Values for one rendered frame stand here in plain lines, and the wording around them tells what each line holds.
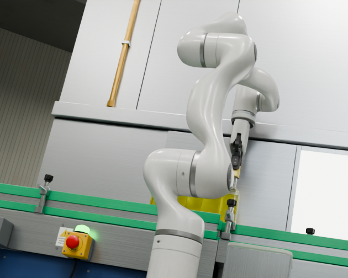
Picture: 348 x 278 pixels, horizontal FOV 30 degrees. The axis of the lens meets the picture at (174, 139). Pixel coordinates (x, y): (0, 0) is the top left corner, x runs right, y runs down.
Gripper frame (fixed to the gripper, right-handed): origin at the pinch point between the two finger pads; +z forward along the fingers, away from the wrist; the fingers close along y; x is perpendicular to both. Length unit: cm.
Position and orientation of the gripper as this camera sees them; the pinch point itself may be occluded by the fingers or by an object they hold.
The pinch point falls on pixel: (235, 165)
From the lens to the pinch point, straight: 217.6
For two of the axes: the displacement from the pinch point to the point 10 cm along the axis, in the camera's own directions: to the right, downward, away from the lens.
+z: -1.9, 9.2, -3.5
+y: -1.6, -3.8, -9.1
